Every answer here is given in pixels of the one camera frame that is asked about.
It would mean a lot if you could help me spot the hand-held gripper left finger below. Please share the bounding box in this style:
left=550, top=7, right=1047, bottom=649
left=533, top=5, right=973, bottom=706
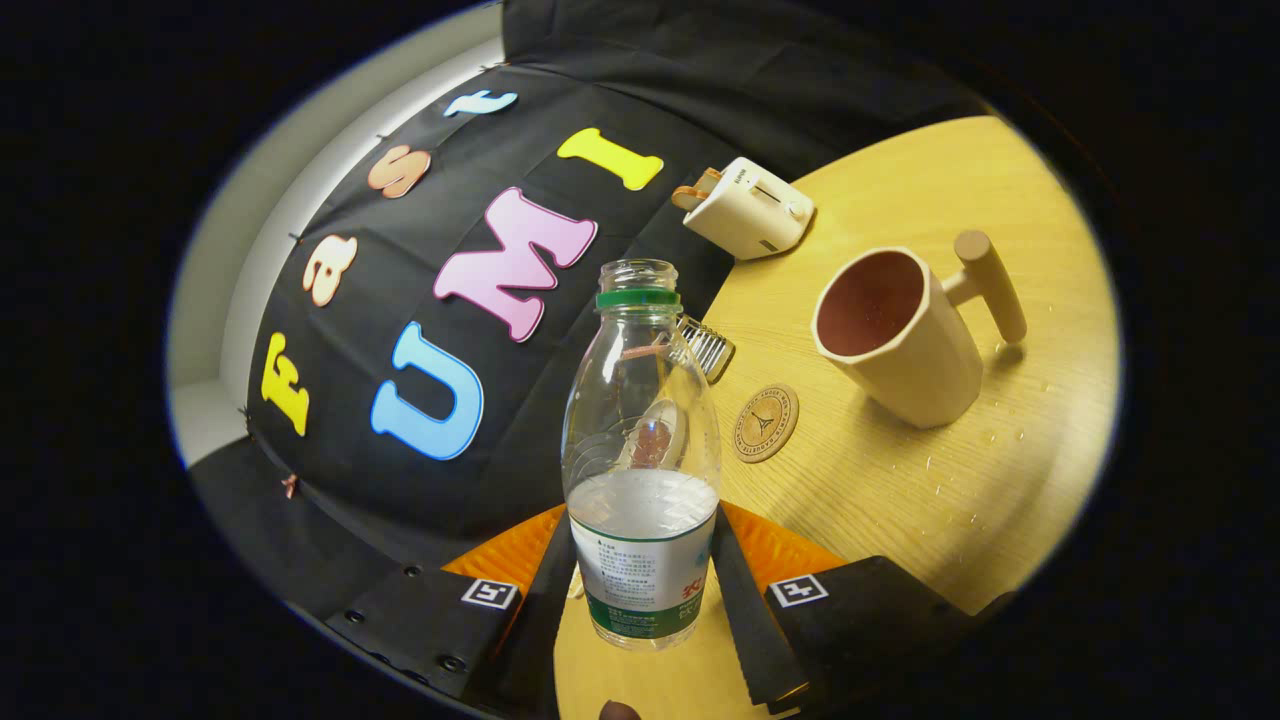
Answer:
left=325, top=505, right=579, bottom=719

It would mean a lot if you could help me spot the wooden table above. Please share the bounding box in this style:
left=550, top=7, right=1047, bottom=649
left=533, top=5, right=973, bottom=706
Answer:
left=553, top=115, right=1121, bottom=720

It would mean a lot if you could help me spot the round wooden coaster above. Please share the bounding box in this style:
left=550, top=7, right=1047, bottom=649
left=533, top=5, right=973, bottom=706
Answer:
left=732, top=384, right=800, bottom=464

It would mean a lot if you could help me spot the beige cup with wooden handle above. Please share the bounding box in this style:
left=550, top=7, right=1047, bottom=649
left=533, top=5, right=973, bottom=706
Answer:
left=811, top=230, right=1028, bottom=430

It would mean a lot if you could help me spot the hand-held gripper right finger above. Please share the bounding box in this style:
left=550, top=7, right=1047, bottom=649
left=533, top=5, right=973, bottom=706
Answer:
left=712, top=502, right=1016, bottom=716

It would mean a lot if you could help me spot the black backdrop cloth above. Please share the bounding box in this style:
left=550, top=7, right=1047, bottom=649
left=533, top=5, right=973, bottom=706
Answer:
left=185, top=0, right=1001, bottom=641

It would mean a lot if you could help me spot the toast slice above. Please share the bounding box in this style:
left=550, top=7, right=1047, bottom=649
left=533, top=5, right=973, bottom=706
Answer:
left=671, top=168, right=723, bottom=211

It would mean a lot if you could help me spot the clear plastic juice bottle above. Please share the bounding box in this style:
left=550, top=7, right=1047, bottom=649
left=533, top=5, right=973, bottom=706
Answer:
left=561, top=258, right=723, bottom=652

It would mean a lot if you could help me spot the white toaster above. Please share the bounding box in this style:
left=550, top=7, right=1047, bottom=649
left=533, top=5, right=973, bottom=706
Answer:
left=683, top=157, right=816, bottom=261

